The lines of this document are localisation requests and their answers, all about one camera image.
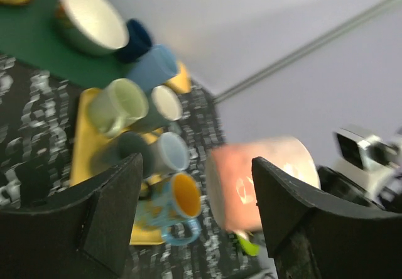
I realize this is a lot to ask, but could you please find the dark teal mug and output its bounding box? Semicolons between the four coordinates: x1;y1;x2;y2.
117;131;155;178

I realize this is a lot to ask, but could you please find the sage green mug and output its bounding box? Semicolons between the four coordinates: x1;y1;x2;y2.
87;78;149;138

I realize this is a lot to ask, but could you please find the lime green plate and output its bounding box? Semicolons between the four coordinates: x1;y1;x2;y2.
235;231;259;256

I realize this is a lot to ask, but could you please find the pink mug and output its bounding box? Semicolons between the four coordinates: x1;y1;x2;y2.
205;136;321;233

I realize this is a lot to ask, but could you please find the white grey mug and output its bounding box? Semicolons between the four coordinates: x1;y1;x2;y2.
149;132;190;175

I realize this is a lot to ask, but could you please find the blue mug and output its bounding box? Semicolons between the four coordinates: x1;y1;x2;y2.
134;173;201;246

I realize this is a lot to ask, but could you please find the orange plastic tray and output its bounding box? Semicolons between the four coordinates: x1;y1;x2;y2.
70;87;165;246

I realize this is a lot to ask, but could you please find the light blue plastic cup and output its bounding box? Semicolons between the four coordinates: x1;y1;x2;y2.
124;45;178;92

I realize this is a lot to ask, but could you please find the grey faceted mug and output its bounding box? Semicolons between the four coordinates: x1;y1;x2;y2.
130;85;183;133

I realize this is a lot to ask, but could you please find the dark blue cup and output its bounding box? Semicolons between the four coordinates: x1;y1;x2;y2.
116;19;154;63

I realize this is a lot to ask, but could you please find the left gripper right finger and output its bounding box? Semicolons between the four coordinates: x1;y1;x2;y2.
252;157;401;278

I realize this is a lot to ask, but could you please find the right aluminium frame post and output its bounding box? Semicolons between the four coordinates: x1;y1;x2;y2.
214;0;401;104

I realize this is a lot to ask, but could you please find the dark green mat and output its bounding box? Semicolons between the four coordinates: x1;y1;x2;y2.
1;0;131;88

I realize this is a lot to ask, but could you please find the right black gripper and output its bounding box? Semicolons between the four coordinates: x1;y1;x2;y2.
317;165;401;212

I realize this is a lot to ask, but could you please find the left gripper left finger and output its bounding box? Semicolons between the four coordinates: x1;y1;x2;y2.
1;154;143;278

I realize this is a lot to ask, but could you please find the white bowl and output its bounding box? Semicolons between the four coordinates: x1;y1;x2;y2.
55;0;129;56

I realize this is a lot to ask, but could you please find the yellow square bowl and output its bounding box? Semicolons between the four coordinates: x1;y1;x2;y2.
164;61;192;94

